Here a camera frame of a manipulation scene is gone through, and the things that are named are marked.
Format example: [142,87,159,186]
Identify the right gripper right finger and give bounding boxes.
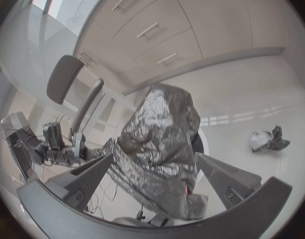
[193,152,263,210]

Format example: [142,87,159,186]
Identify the grey padded white chair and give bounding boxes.
[46,54,105,140]

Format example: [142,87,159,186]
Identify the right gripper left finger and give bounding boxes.
[46,153,114,210]

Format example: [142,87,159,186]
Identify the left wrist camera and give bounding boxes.
[72,133,86,147]

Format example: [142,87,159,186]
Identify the white paper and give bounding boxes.
[249,131,273,153]

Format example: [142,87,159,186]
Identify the beige cabinet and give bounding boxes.
[73,0,286,96]

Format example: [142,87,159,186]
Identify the black plastic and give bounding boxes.
[261,125,290,152]

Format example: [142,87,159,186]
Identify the white trash bin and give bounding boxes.
[190,128,211,157]

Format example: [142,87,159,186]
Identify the black plastic bag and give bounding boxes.
[94,83,210,221]

